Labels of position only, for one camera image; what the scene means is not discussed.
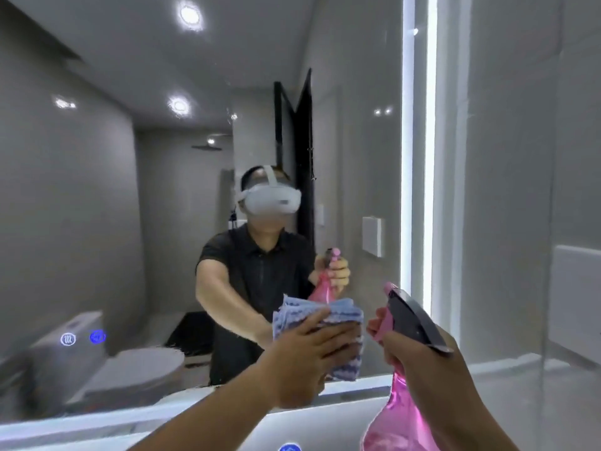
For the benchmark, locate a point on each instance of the person's left hand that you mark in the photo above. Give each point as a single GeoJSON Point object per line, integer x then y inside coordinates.
{"type": "Point", "coordinates": [300, 366]}

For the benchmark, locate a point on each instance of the person's right hand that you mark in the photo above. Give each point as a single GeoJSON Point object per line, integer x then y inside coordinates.
{"type": "Point", "coordinates": [422, 371]}

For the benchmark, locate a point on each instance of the person's left thumb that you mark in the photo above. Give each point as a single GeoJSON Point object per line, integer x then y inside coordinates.
{"type": "Point", "coordinates": [313, 320]}

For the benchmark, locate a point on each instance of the person's right fingers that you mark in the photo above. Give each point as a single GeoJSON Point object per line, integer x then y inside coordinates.
{"type": "Point", "coordinates": [378, 326]}

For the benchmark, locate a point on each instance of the blue striped cleaning cloth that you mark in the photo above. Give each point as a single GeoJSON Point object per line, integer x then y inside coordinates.
{"type": "Point", "coordinates": [350, 366]}

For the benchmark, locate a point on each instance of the pink spray bottle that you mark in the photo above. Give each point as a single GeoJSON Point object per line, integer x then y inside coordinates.
{"type": "Point", "coordinates": [401, 418]}

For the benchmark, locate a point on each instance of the person's left forearm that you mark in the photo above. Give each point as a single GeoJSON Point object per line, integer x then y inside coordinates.
{"type": "Point", "coordinates": [211, 413]}

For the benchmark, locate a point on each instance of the person's right forearm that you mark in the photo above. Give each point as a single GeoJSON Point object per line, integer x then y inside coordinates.
{"type": "Point", "coordinates": [465, 418]}

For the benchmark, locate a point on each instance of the blue glowing touch button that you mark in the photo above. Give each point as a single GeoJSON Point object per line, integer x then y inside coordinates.
{"type": "Point", "coordinates": [97, 337]}

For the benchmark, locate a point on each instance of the white glowing touch button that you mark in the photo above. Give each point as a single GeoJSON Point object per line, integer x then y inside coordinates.
{"type": "Point", "coordinates": [68, 339]}

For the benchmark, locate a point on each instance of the white wall flush plate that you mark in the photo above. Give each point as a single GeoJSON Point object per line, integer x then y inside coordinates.
{"type": "Point", "coordinates": [575, 300]}

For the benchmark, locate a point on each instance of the large lit wall mirror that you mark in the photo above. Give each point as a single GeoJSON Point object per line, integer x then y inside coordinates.
{"type": "Point", "coordinates": [141, 206]}

